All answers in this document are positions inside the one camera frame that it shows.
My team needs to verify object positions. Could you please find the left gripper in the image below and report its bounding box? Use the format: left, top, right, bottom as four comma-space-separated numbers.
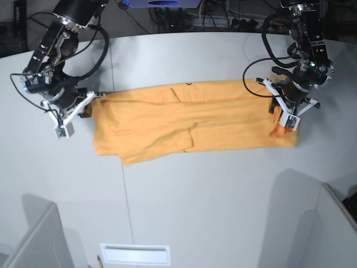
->
269, 78, 315, 114

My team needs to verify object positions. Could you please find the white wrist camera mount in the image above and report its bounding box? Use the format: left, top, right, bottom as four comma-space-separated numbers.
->
41, 91, 104, 139
255, 78, 321, 131

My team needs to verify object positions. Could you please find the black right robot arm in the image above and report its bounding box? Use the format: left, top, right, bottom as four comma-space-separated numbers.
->
21, 1, 109, 121

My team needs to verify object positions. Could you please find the grey right partition panel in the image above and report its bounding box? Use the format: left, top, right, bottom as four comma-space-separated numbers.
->
317, 183, 356, 237

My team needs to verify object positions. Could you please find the pencil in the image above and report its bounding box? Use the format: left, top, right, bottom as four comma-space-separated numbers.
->
97, 255, 104, 268

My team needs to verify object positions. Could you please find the white slotted tray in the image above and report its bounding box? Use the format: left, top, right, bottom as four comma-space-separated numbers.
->
100, 243, 171, 266

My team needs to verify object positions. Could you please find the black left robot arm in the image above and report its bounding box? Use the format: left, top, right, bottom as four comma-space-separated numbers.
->
272, 1, 334, 113

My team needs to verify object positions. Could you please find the grey left partition panel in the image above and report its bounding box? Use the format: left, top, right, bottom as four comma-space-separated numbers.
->
2, 202, 75, 267

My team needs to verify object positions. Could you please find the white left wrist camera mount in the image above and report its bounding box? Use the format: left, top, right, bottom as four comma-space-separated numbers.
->
255, 78, 321, 131

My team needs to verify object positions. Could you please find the yellow orange T-shirt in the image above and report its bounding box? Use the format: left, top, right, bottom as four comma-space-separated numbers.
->
91, 80, 299, 166

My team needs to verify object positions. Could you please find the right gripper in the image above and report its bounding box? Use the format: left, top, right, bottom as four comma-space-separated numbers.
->
41, 80, 92, 118

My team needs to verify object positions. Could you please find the white power strip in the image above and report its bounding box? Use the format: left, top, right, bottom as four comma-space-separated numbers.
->
189, 16, 264, 30

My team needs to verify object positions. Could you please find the black keyboard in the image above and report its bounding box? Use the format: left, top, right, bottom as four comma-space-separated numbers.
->
342, 192, 357, 222

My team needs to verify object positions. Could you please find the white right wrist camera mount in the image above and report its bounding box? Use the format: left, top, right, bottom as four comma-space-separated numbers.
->
41, 91, 104, 139

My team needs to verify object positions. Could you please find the grey partition panel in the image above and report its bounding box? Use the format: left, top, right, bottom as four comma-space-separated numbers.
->
2, 202, 75, 267
317, 183, 356, 237

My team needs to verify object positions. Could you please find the blue base camera housing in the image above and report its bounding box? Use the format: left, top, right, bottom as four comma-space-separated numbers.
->
122, 0, 201, 8

